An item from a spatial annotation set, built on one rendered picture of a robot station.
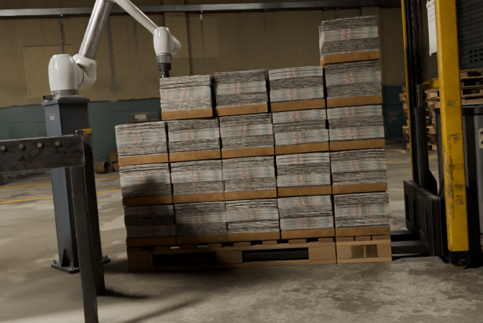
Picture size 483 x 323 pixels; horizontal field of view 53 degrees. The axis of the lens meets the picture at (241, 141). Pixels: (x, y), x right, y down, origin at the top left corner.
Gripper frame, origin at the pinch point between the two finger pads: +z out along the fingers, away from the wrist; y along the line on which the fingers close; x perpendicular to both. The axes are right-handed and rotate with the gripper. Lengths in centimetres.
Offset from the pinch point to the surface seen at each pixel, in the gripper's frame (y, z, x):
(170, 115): -19.6, 9.9, -6.3
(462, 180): -37, 51, -151
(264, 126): -18, 20, -57
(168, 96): -18.9, -0.4, -5.8
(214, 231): -19, 75, -26
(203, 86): -20.0, -4.2, -25.8
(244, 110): -19, 10, -46
